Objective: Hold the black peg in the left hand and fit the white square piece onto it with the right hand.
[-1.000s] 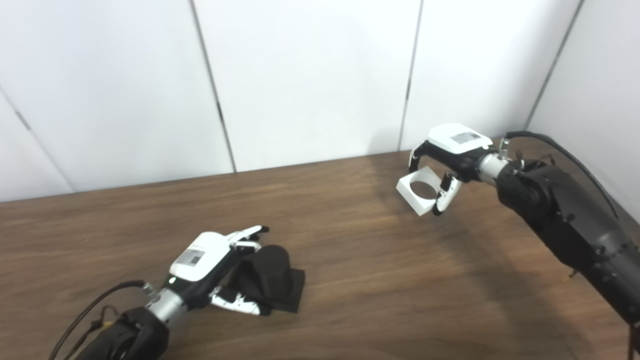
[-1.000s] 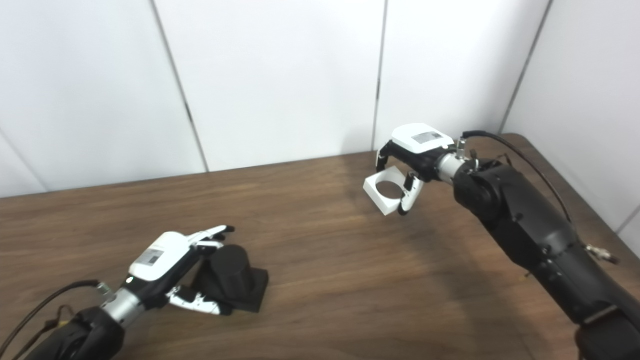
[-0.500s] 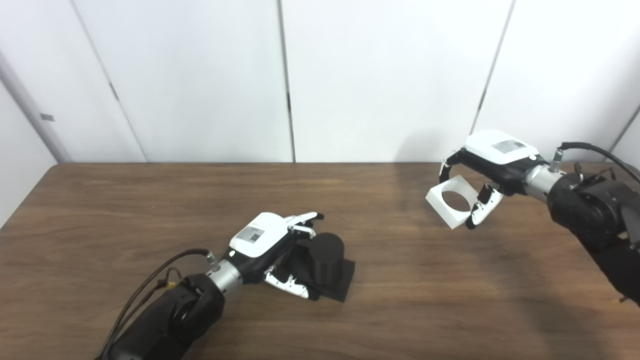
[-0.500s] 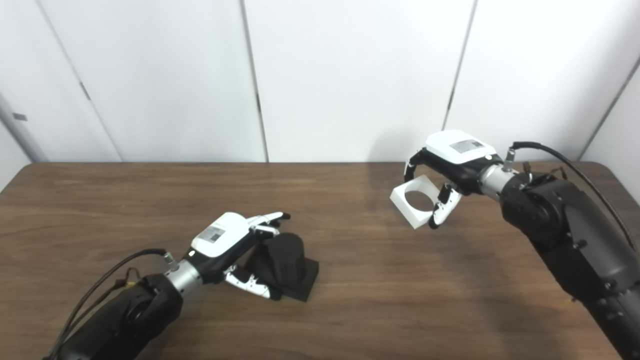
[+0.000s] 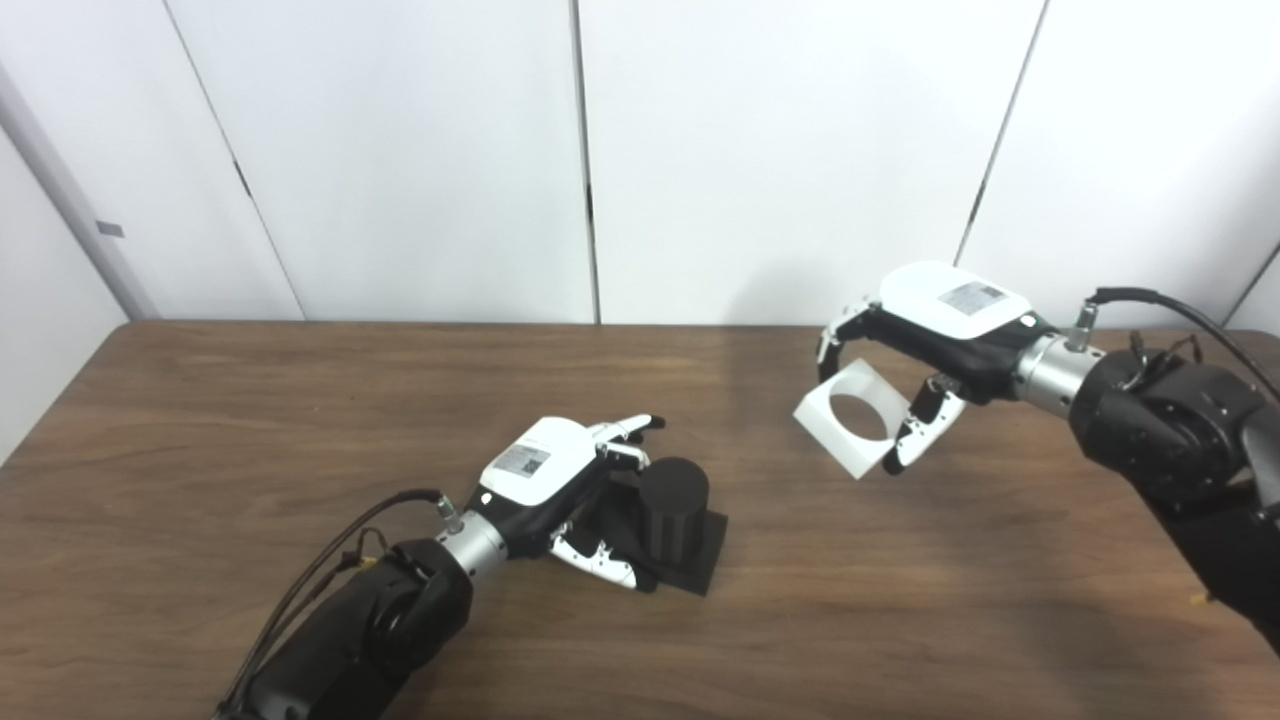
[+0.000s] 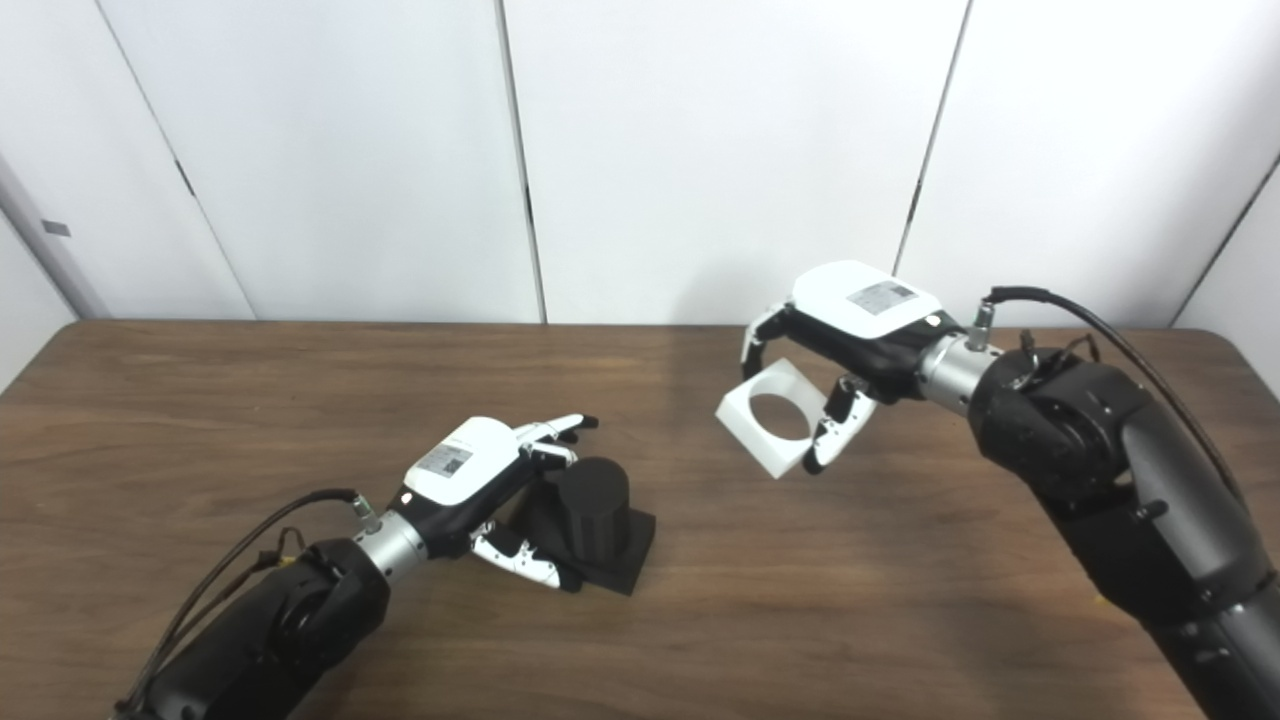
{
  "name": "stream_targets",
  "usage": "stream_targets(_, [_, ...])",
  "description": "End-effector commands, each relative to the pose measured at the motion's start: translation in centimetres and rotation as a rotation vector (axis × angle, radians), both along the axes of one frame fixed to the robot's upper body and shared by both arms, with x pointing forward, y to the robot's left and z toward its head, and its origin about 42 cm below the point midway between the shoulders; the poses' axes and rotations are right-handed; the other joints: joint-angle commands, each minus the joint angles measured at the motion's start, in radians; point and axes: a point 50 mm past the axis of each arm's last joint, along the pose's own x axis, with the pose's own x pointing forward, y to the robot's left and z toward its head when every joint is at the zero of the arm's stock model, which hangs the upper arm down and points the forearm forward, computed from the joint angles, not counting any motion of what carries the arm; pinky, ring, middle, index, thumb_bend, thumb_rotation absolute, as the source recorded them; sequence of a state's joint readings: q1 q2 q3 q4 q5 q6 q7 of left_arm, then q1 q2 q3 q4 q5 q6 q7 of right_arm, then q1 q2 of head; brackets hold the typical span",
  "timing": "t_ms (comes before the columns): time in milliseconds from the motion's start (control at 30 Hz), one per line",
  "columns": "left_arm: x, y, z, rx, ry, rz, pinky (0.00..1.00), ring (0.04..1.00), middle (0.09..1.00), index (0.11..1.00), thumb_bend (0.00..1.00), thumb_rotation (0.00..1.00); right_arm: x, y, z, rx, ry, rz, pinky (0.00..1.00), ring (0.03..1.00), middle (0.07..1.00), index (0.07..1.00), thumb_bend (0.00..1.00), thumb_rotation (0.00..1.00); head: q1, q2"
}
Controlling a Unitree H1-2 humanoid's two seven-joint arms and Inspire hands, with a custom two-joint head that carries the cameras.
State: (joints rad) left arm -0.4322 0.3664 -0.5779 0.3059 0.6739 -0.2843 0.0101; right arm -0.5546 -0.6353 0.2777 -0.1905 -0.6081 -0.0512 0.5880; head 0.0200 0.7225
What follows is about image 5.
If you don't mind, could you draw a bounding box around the white and black right hand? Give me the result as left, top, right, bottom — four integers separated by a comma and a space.
817, 260, 1051, 476

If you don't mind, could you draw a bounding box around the white and black left hand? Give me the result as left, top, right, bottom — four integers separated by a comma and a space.
470, 413, 666, 591

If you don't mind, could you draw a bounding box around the black peg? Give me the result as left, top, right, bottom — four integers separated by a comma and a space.
598, 457, 729, 598

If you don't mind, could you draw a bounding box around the white square piece with hole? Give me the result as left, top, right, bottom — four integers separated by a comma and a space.
793, 360, 913, 481

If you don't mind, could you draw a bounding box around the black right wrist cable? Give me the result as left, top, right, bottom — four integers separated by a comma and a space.
1070, 287, 1280, 403

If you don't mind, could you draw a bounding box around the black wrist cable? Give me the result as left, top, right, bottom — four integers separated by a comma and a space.
1070, 287, 1280, 403
213, 488, 464, 717

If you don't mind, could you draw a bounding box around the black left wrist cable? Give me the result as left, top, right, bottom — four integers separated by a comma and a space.
213, 488, 464, 717

